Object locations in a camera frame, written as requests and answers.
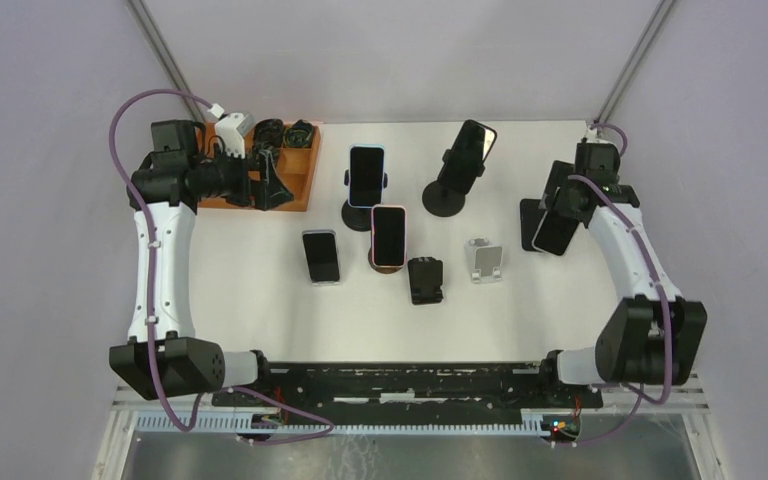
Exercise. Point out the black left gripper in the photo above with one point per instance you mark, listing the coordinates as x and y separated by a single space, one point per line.
265 193

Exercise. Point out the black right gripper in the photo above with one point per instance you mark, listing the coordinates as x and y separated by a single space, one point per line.
559 178

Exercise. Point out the silver edge smartphone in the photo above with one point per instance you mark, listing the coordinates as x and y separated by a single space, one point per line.
322 257

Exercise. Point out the pink case smartphone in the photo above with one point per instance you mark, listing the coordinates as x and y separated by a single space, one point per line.
388 236

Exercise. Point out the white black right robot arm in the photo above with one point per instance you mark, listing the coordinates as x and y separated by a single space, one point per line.
654 333

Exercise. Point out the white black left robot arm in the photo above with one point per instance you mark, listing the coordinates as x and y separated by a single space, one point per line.
188 164

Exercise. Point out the black round clamp stand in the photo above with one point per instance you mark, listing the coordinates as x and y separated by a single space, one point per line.
358 219

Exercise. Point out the silver metal phone stand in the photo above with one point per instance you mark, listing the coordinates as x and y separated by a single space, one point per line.
484 260

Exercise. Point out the black round tall stand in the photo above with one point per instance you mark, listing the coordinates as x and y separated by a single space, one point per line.
442 202

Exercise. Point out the round wooden base stand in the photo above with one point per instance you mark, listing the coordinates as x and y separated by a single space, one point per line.
382 269

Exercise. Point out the black folding phone stand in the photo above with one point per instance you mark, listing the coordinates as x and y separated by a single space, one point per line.
425 280

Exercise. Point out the orange wooden organizer tray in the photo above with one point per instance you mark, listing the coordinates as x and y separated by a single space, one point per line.
296 168

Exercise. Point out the blue case smartphone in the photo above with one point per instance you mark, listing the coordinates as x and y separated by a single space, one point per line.
365 175

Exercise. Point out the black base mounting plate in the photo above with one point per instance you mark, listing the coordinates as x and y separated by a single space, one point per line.
421 394

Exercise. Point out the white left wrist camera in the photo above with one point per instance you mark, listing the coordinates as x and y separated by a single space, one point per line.
231 129

